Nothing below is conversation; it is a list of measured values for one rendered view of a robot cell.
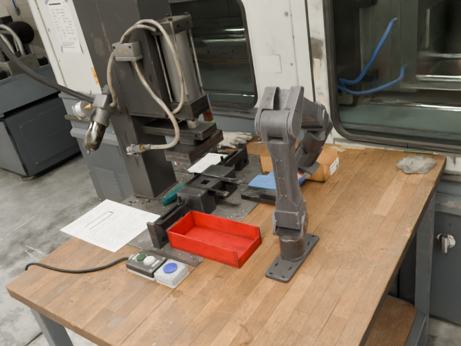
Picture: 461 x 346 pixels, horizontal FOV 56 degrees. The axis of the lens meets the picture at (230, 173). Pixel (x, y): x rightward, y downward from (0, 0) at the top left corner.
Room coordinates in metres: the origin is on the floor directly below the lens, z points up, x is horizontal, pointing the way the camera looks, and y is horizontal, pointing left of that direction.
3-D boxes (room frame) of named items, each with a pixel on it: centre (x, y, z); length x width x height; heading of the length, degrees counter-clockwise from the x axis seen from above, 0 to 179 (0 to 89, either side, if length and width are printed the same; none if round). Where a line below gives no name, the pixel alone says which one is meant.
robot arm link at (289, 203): (0.94, -0.13, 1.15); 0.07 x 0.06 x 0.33; 58
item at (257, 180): (1.23, -0.13, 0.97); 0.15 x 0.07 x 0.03; 54
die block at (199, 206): (1.30, 0.09, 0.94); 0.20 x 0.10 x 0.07; 141
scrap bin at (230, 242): (1.04, 0.08, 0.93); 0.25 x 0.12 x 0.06; 51
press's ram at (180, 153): (1.33, 0.15, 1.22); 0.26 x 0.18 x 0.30; 51
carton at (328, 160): (1.40, -0.25, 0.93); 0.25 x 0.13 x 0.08; 51
